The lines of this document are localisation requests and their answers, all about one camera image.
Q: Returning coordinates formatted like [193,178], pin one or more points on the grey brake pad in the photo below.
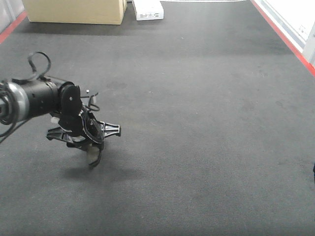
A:
[94,154]

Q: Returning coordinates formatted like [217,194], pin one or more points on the white flat box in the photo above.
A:
[148,10]

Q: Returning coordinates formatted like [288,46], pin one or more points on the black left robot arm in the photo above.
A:
[22,100]

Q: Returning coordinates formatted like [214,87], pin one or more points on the cardboard box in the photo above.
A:
[101,12]

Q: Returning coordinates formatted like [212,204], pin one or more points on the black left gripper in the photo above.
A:
[81,130]

